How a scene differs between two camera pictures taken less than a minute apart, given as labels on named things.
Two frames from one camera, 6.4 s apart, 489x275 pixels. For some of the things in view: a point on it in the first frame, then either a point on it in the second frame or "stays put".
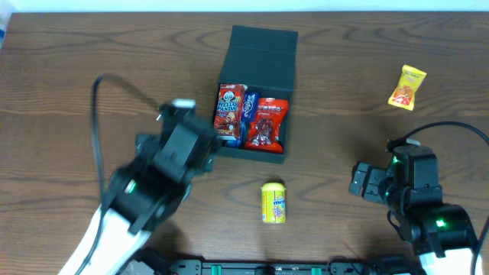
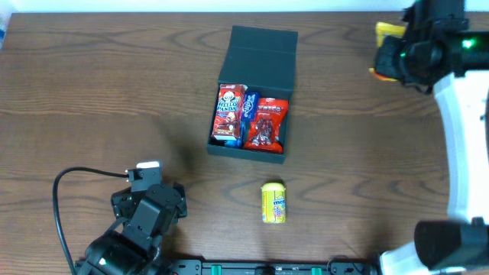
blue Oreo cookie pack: x=241 y=140 stays put
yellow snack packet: x=409 y=82 -> x=383 y=30
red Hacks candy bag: x=263 y=133 stays put
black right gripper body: x=367 y=182 -> x=386 y=59
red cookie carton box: x=229 y=111 stays put
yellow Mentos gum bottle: x=273 y=202 stays put
